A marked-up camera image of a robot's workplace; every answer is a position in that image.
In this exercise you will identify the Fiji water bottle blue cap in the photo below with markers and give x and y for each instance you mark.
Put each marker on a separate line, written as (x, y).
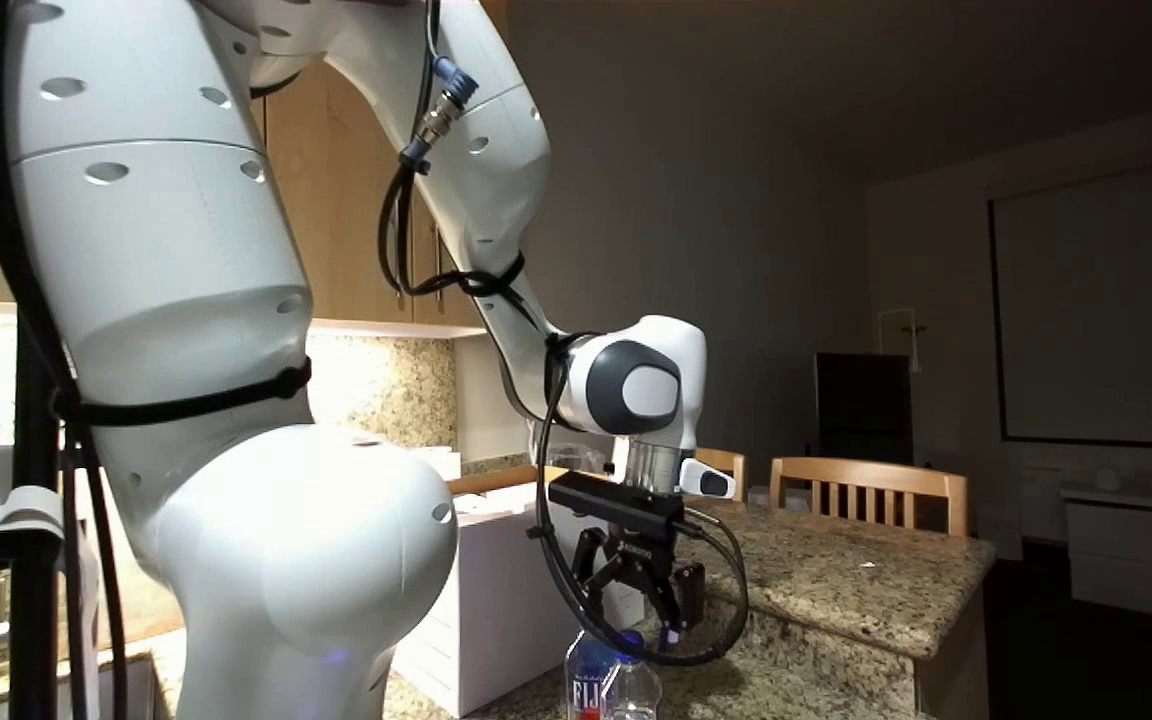
(590, 692)
(642, 686)

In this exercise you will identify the wooden wall cabinets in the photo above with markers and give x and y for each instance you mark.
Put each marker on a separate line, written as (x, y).
(339, 200)

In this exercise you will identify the large wall projection screen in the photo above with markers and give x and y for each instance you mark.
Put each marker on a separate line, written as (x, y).
(1111, 305)

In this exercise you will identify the white clamp on pole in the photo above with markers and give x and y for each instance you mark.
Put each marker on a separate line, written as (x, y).
(22, 515)

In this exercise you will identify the black upright cabinet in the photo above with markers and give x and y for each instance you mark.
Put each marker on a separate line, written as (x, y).
(860, 405)

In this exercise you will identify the wooden slat-back chair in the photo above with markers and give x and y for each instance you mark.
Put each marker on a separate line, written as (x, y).
(869, 470)
(728, 465)

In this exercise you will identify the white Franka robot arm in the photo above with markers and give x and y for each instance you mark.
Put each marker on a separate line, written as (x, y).
(176, 200)

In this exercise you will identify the open cardboard box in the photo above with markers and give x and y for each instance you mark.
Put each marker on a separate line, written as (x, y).
(497, 601)

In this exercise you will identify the white low cabinet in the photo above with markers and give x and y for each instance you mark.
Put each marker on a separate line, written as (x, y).
(1121, 552)

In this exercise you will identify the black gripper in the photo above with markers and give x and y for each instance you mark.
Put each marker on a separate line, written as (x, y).
(636, 552)

